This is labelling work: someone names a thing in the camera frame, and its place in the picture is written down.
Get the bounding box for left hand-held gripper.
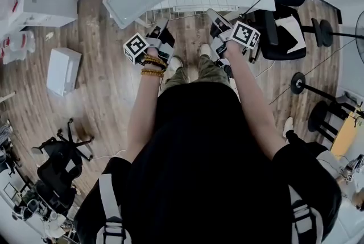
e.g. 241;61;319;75
123;19;176;67

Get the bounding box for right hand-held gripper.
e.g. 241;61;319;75
206;8;261;59

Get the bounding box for person's left forearm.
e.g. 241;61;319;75
125;48;166;164

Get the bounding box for person's right forearm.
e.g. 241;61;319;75
226;40;287;160

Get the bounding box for another person's forearm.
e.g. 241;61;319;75
335;174;364;211

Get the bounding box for person's right white shoe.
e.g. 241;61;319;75
198;43;213;59

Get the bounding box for person's white shoe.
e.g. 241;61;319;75
169;56;184;72
198;43;213;59

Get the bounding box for person's left white shoe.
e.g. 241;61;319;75
169;56;184;72

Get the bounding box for person's camouflage trousers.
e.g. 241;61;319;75
164;55;233;90

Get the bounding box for white cloth bag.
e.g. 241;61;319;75
274;15;301;55

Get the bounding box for black stand with round base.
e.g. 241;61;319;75
290;72;364;115

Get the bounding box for white cardboard box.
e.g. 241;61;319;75
45;48;82;98

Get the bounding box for black standing fan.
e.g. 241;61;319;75
320;9;364;65

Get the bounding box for white water dispenser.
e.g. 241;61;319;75
7;0;79;28

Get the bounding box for black round stool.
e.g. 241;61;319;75
307;100;349;143

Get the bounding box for clear jug with red label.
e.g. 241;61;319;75
5;31;36;60
0;38;18;65

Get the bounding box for person's black shirt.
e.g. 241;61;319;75
74;82;342;244

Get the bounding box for wooden stick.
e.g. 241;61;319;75
0;91;17;103

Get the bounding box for round wooden table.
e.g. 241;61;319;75
329;111;364;161

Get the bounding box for black office swivel chair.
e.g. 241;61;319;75
31;117;94;209

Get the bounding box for grey gripper device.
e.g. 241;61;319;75
344;154;364;183

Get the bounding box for cluttered white workbench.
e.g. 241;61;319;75
0;168;77;244

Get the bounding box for multi-strand beaded bracelet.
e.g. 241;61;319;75
143;54;168;69

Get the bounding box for orange beaded bracelet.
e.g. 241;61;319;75
140;68;166;78

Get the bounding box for white floor cable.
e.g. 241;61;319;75
254;59;275;78

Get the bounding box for thin black floor cable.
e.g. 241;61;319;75
268;38;356;106

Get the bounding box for thin white floor cord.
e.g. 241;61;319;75
92;148;127;160

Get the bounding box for grey backpack strap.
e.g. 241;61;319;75
288;184;324;244
95;173;132;244

